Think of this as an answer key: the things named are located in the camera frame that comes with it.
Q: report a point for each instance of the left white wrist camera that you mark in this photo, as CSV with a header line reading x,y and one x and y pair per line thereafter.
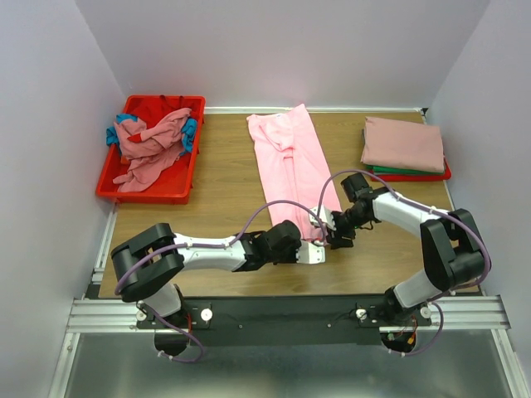
x,y
310,253

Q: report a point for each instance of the blue crumpled shirt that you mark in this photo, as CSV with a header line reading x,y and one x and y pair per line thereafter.
x,y
189,132

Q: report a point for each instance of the crumpled dusty pink shirt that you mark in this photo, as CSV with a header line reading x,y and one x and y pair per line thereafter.
x,y
149,151

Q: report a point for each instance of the aluminium rail frame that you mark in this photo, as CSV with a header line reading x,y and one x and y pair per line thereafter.
x,y
467,312

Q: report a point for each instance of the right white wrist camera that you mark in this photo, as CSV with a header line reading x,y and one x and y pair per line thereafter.
x,y
321,216

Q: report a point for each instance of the red plastic bin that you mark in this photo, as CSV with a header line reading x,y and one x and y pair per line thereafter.
x,y
174,184

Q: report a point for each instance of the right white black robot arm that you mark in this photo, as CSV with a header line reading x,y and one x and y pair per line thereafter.
x,y
453,253

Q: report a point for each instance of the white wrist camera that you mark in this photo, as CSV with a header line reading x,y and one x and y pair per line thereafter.
x,y
321,216
310,253

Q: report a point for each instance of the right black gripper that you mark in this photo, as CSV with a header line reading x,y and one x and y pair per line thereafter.
x,y
334,238

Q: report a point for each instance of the red shirt in bin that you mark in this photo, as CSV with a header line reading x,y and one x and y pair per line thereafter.
x,y
151,109

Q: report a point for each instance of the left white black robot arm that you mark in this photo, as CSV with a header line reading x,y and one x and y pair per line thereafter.
x,y
145,264

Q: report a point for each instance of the folded red shirt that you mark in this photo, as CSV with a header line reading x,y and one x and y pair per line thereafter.
x,y
409,178

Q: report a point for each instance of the folded green shirt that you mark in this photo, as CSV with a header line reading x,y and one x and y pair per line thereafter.
x,y
401,171

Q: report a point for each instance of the light pink t shirt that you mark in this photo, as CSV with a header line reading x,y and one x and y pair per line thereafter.
x,y
290,160

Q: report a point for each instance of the folded dusty pink shirt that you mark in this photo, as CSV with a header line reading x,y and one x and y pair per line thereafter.
x,y
401,144

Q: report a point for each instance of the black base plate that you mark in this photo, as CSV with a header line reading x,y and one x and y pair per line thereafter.
x,y
298,320

